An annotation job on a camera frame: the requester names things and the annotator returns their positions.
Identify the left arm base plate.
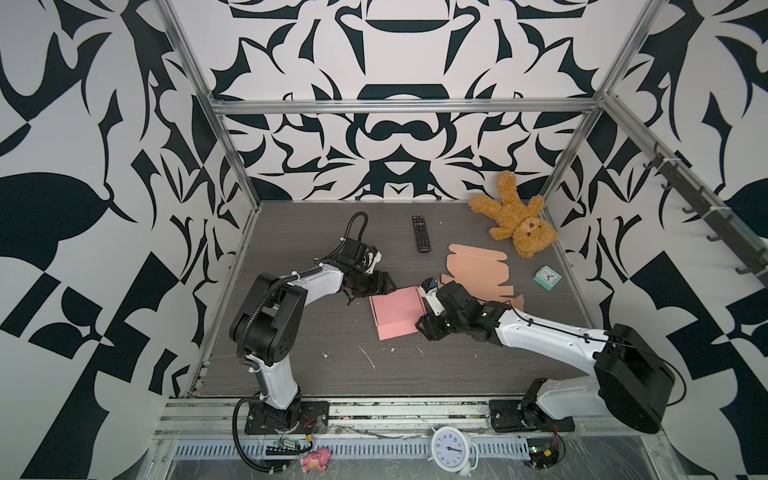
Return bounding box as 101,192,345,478
244,400,330,435

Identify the green circuit board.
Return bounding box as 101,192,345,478
264,437,314,456

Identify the black corrugated cable conduit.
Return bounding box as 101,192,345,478
231,395,283,475

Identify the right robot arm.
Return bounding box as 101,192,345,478
416,279,682,434

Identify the black wall hook rack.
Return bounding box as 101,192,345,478
644,141,767,287

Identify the pink paper box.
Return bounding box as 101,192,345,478
369,286,426,341

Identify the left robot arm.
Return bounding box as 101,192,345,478
229,211,396,430

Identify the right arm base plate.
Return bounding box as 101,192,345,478
489,400,575,433

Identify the small green alarm clock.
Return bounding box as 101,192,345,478
534,265,562,291

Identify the white round table clock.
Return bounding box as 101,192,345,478
429,426,479,476

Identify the brown teddy bear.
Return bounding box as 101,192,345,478
469,171,558,258

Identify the peach flat paper box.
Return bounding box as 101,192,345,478
440,244,524,310

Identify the black tv remote control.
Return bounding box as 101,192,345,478
412,216,431,253

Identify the small pink toy figure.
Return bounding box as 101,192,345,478
301,447,332,473

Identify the black electronics module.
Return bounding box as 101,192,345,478
524,435,566,471

